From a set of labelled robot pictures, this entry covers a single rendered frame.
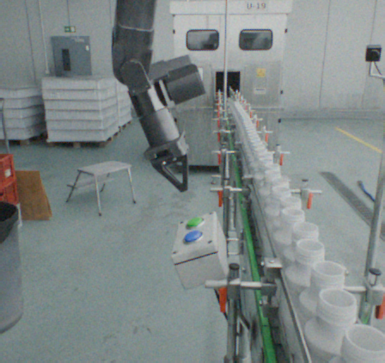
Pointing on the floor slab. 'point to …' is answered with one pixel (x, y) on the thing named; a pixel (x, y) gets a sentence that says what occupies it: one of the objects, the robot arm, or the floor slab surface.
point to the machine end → (271, 76)
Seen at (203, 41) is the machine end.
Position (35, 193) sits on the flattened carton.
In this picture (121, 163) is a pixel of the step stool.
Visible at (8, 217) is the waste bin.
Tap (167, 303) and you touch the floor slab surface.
